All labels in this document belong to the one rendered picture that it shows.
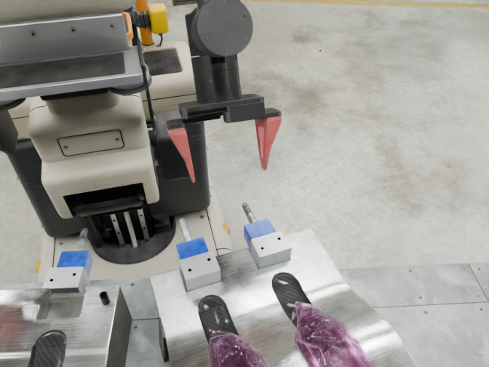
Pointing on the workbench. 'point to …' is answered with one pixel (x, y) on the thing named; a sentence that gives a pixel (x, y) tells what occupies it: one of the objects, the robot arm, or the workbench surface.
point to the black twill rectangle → (162, 339)
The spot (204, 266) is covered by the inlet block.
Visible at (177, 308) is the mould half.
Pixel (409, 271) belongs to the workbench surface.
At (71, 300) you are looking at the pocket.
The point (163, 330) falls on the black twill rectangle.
